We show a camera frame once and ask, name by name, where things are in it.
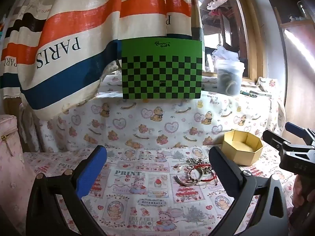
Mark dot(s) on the yellow octagonal cardboard box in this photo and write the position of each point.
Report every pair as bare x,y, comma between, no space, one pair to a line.
243,157

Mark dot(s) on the clear plastic bag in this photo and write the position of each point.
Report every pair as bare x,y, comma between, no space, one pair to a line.
219,0

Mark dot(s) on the pink zipper bag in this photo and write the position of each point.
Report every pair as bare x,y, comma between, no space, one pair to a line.
12,127

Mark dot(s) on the translucent plastic bucket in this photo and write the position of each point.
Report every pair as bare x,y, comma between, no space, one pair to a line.
230,78

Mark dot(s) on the green checkered box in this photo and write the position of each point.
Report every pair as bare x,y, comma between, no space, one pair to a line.
160,49

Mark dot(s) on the patchwork print tablecloth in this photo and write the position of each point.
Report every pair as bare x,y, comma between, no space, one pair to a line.
147,201

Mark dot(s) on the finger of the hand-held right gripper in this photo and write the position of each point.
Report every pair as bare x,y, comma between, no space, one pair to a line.
273,139
295,127

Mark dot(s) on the wooden cabinet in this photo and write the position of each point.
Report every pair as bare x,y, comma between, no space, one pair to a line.
300,78

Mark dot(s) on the striped fabric curtain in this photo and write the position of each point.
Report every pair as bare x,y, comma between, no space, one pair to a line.
73,29

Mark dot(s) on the wooden window frame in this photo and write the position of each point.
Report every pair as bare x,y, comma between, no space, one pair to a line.
256,41

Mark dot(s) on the white plastic bag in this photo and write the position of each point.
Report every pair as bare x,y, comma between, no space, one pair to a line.
224,54

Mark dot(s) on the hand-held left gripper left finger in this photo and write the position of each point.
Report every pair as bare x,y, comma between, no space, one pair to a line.
92,169

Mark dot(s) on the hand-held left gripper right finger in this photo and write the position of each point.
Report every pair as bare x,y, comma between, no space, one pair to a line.
222,172

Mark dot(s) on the person's right hand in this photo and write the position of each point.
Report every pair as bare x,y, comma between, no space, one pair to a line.
307,191

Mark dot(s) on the bear print cloth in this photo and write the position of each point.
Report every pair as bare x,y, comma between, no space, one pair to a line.
172,118

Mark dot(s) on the green patterned pen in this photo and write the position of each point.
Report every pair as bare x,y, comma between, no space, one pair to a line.
247,93

